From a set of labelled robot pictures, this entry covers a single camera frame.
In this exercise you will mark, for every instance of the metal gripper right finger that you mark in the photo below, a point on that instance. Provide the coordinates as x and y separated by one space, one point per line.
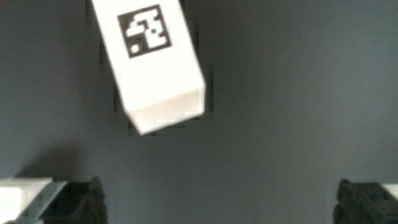
367 203

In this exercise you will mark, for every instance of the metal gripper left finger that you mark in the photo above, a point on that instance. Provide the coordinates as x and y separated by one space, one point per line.
67 204

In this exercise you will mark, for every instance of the white stool leg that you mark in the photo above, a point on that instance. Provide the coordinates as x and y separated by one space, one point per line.
154 61

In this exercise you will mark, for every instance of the white U-shaped fence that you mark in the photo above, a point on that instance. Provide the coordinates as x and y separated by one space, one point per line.
19 192

